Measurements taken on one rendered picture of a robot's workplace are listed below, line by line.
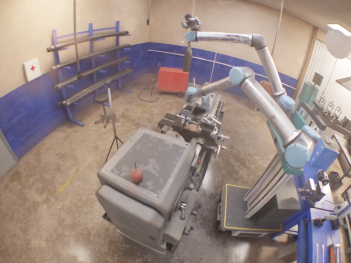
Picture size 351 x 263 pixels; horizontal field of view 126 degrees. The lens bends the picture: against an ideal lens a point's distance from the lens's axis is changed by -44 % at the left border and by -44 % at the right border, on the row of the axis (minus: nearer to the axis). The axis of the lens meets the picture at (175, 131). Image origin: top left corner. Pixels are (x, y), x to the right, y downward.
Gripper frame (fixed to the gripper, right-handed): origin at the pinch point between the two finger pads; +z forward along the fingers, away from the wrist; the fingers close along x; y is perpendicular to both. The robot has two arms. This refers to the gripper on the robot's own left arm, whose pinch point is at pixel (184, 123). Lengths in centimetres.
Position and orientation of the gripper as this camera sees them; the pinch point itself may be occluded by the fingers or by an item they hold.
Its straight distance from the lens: 133.8
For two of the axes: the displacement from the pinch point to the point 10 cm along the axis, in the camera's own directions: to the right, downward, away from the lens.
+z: -1.5, 7.0, -6.9
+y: -3.9, 6.0, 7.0
